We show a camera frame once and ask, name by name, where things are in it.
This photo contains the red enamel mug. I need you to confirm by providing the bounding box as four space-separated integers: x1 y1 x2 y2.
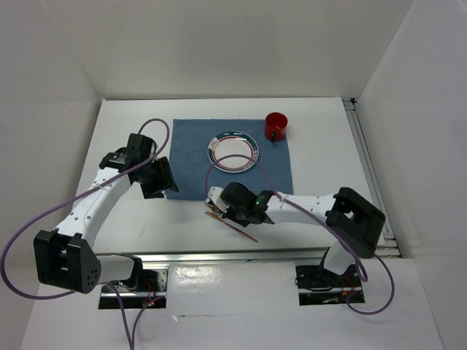
264 112 288 142

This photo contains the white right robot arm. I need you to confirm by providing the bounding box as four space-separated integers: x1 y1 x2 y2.
206 182 385 286

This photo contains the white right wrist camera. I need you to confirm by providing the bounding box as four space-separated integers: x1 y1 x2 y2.
205 186 225 212

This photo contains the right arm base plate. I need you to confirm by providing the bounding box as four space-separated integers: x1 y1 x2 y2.
295 265 365 306

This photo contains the blue cloth placemat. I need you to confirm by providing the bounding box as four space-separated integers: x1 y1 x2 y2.
166 119 293 201

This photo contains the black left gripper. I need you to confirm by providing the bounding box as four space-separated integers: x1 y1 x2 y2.
135 155 178 199

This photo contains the aluminium front rail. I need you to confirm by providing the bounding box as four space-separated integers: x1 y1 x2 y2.
98 244 401 265

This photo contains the white plate green red rim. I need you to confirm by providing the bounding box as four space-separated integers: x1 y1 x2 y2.
207 131 260 174

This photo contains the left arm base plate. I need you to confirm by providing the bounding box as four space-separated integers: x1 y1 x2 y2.
99 266 169 310

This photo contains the copper knife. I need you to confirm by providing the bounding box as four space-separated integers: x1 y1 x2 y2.
204 211 259 243

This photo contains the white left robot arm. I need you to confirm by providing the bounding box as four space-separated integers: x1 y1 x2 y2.
34 133 178 294

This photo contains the copper fork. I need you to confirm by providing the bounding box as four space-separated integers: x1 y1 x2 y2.
205 203 223 215

